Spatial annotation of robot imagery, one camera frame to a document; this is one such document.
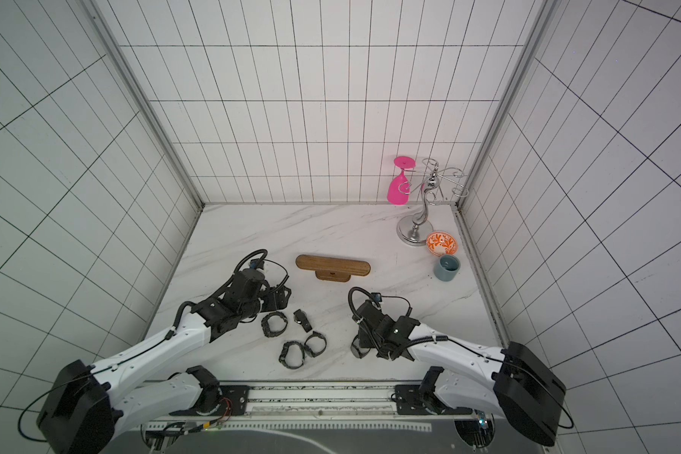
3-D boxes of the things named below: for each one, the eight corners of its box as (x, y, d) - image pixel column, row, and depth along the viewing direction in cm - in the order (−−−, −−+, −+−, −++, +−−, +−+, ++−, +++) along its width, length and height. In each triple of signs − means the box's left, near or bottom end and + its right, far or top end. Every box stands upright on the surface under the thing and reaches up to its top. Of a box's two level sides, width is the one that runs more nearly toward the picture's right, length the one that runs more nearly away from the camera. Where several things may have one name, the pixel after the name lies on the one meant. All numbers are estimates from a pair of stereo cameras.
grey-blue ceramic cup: (436, 281, 99) (441, 271, 94) (432, 264, 103) (436, 254, 98) (456, 281, 99) (463, 271, 94) (452, 264, 103) (457, 254, 98)
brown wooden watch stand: (298, 279, 98) (295, 267, 92) (300, 266, 102) (298, 254, 95) (368, 284, 97) (369, 272, 90) (368, 271, 100) (370, 259, 94)
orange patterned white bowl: (428, 257, 104) (431, 251, 101) (423, 237, 110) (426, 231, 107) (457, 257, 104) (460, 251, 101) (450, 237, 110) (453, 231, 107)
